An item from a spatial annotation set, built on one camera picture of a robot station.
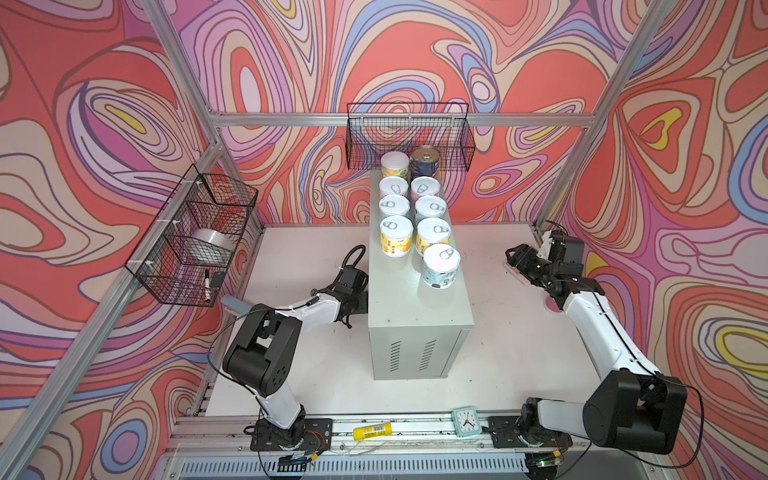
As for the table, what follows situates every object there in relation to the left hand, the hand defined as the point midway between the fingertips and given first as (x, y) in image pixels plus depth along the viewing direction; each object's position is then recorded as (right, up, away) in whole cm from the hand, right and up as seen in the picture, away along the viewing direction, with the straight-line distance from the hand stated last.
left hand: (362, 299), depth 96 cm
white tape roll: (-36, +18, -23) cm, 46 cm away
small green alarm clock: (+28, -27, -23) cm, 45 cm away
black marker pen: (-36, +7, -24) cm, 44 cm away
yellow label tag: (+4, -29, -24) cm, 38 cm away
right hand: (+45, +13, -12) cm, 48 cm away
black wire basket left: (-42, +14, -24) cm, 50 cm away
